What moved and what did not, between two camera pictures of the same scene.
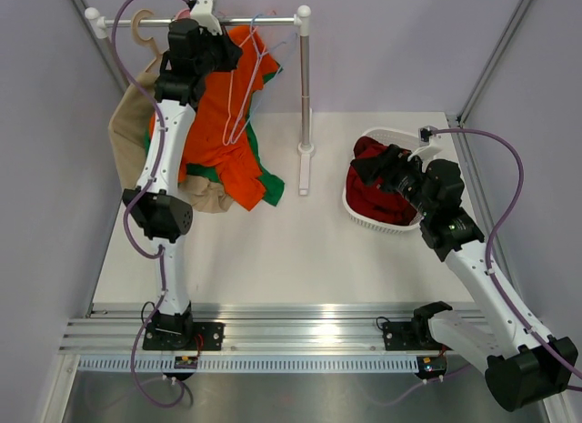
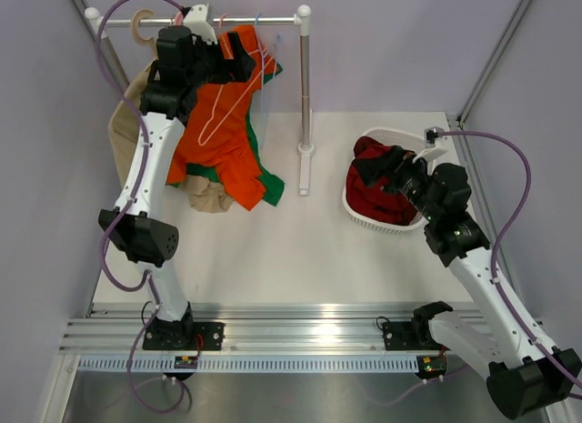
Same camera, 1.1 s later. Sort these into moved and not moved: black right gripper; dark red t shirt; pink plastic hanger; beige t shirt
Moved: pink plastic hanger
Not moved: dark red t shirt; beige t shirt; black right gripper
